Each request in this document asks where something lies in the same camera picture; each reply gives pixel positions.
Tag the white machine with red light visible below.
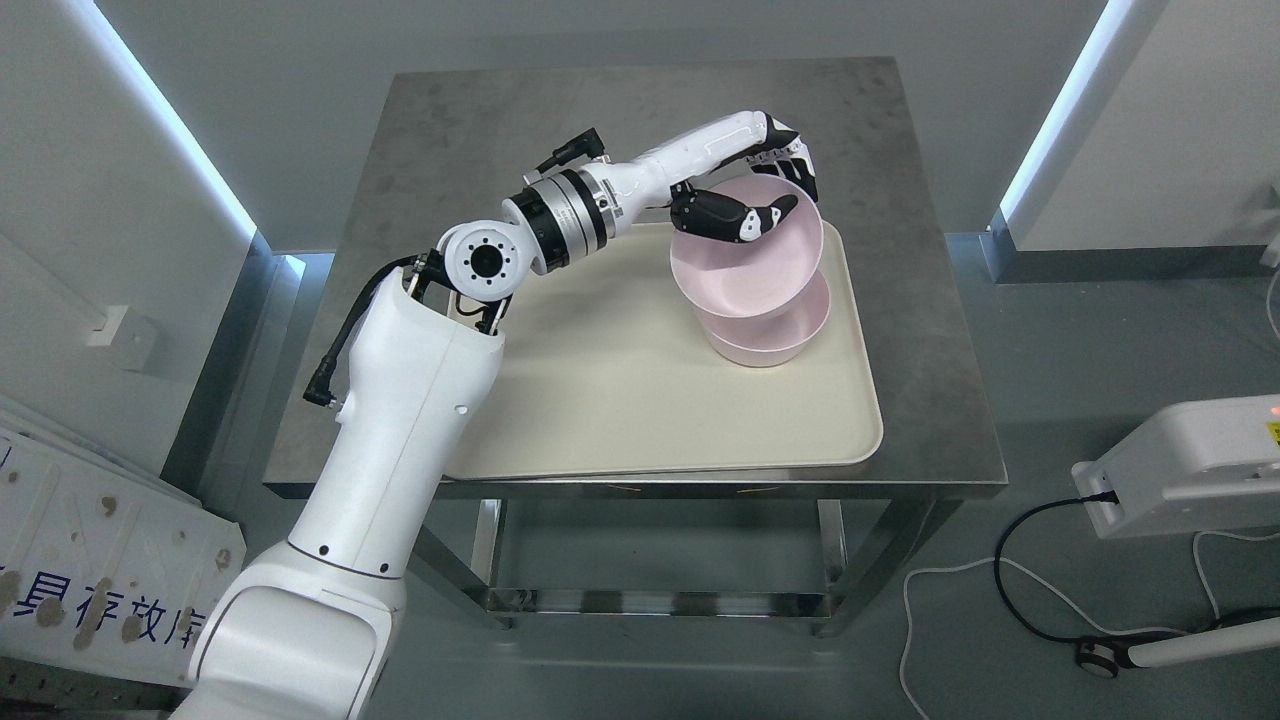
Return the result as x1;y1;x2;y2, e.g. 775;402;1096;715
1071;395;1279;541

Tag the white leg with caster wheel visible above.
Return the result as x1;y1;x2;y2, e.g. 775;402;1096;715
1071;607;1279;679

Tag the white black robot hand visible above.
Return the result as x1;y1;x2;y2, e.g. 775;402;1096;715
582;110;818;243

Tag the white panel with blue letters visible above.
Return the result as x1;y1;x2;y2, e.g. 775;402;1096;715
1;430;246;687

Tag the stainless steel table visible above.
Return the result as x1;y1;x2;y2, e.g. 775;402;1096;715
294;56;1009;644

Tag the white cable on floor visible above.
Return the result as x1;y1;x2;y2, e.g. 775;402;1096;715
899;556;1101;720

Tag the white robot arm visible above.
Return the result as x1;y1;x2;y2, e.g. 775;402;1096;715
174;129;625;719

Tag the pink bowl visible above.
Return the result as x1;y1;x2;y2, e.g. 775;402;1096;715
669;174;823;318
695;272;831;368

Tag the white wall socket box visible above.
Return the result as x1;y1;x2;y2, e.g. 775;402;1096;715
86;305;131;348

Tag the black power cable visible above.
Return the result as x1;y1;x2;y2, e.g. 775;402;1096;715
995;493;1190;644

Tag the cream plastic tray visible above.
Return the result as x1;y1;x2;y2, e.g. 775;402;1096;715
445;223;884;480

